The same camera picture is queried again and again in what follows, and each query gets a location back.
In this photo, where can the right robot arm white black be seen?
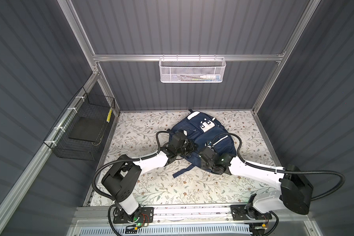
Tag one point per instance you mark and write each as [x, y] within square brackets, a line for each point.
[291, 191]

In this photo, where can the navy blue student backpack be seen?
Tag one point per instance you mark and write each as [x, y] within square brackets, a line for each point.
[205, 131]

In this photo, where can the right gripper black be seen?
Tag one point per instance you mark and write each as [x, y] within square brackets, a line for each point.
[202, 163]

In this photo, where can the white wire mesh basket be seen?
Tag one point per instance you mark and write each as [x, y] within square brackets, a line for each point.
[170, 67]

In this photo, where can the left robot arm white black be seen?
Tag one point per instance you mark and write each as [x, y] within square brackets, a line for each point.
[121, 178]

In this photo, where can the pens in white basket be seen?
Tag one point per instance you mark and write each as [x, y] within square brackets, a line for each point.
[203, 78]

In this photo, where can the aluminium front rail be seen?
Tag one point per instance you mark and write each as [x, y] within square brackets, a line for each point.
[92, 216]

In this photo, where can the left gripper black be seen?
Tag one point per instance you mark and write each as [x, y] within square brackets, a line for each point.
[191, 148]

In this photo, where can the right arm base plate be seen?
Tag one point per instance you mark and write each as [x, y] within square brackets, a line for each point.
[243, 212]

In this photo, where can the black wire wall basket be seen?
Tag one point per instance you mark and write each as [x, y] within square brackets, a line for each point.
[84, 130]

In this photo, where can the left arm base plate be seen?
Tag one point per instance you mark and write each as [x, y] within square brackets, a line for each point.
[141, 215]

